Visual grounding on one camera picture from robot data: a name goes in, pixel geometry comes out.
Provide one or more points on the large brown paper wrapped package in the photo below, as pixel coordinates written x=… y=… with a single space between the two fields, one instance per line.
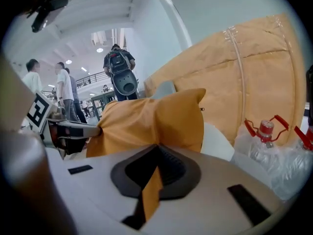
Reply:
x=256 y=82

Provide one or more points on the green metal table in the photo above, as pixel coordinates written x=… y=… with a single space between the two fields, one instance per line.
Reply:
x=101 y=104

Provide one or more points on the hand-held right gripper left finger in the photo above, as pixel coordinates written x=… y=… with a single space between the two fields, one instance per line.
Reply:
x=97 y=187

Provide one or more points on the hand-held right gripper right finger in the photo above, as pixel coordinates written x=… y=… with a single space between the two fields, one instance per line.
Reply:
x=207 y=204

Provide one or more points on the white pipe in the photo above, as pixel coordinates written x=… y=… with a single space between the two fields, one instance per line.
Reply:
x=174 y=16

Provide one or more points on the black backpack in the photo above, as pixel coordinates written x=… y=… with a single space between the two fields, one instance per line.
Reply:
x=119 y=61

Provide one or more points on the round ceiling light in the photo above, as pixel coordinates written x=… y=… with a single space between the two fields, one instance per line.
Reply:
x=99 y=50
x=68 y=61

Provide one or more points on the orange cushion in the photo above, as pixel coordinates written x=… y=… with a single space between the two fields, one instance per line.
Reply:
x=151 y=124

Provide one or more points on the black upright object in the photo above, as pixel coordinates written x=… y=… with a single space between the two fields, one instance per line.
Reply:
x=310 y=94

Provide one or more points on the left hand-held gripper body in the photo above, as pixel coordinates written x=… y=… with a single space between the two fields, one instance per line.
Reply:
x=39 y=109

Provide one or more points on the black head camera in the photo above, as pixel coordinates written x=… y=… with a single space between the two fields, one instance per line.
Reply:
x=45 y=13

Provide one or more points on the grey chair shell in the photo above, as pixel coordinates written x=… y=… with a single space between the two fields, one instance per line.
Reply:
x=124 y=83

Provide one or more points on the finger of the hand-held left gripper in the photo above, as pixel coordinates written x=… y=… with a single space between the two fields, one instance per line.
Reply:
x=72 y=146
x=88 y=130

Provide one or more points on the black metal railing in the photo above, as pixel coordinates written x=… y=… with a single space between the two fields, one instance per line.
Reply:
x=91 y=78

